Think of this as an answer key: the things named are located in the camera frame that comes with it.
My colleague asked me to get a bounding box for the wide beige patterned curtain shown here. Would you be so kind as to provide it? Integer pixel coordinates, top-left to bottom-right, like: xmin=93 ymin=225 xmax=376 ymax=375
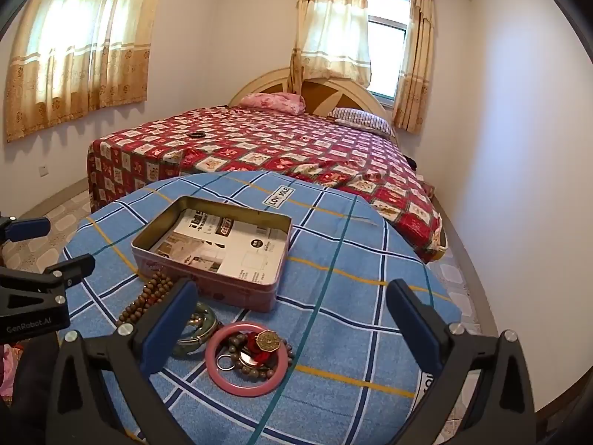
xmin=4 ymin=0 xmax=163 ymax=144

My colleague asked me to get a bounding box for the light brown wooden bead necklace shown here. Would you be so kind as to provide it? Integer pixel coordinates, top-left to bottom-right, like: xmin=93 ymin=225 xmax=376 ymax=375
xmin=116 ymin=271 xmax=186 ymax=328

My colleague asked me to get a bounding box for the pink floral pillow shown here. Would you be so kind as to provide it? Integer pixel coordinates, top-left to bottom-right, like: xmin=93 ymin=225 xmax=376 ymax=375
xmin=238 ymin=93 xmax=307 ymax=116

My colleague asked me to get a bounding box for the narrow beige patterned curtain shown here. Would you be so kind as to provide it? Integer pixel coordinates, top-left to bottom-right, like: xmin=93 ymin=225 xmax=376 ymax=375
xmin=393 ymin=0 xmax=438 ymax=134

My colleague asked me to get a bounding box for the blue plaid tablecloth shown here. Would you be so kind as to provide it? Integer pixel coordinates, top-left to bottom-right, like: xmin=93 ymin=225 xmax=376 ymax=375
xmin=58 ymin=171 xmax=464 ymax=445

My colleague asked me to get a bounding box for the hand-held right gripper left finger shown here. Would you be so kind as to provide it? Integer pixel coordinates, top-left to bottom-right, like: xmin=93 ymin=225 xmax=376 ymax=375
xmin=45 ymin=279 xmax=200 ymax=445

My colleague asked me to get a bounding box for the printed paper leaflet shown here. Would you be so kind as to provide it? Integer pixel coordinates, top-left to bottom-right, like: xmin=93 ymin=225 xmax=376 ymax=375
xmin=160 ymin=208 xmax=288 ymax=283

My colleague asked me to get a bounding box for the wooden bed headboard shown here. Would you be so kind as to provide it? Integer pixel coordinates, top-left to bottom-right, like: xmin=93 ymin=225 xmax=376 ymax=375
xmin=228 ymin=67 xmax=399 ymax=140

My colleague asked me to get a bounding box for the dark bead string red tassel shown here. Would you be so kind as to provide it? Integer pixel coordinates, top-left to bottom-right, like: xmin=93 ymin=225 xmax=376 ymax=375
xmin=226 ymin=329 xmax=295 ymax=381

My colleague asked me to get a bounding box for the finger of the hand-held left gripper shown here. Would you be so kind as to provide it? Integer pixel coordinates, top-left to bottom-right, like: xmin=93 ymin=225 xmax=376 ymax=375
xmin=0 ymin=254 xmax=96 ymax=309
xmin=0 ymin=215 xmax=51 ymax=244

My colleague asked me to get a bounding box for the pink tin box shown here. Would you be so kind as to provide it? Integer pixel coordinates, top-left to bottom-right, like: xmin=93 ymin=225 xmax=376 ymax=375
xmin=131 ymin=195 xmax=294 ymax=313

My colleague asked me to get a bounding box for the window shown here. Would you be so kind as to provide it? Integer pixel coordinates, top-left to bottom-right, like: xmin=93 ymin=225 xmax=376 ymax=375
xmin=367 ymin=0 xmax=411 ymax=103

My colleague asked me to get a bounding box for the pink bangle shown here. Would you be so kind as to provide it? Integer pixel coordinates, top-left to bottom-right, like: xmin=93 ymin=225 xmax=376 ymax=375
xmin=205 ymin=321 xmax=290 ymax=398

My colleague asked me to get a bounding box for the green jade bangle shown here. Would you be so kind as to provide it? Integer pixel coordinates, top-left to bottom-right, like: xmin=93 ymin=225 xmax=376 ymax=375
xmin=171 ymin=301 xmax=224 ymax=359

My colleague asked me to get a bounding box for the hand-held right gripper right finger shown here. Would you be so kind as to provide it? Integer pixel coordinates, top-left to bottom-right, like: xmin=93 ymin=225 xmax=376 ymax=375
xmin=386 ymin=280 xmax=552 ymax=445

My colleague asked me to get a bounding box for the red patterned bedspread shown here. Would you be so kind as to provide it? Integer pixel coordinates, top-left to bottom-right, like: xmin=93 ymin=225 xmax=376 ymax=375
xmin=87 ymin=104 xmax=448 ymax=264

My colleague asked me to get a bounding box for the striped pillow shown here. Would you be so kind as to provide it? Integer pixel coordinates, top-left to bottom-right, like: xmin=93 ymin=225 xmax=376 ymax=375
xmin=328 ymin=108 xmax=397 ymax=137

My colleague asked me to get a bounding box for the tied beige patterned curtain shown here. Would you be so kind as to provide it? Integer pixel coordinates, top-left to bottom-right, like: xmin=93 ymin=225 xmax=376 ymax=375
xmin=287 ymin=0 xmax=372 ymax=93

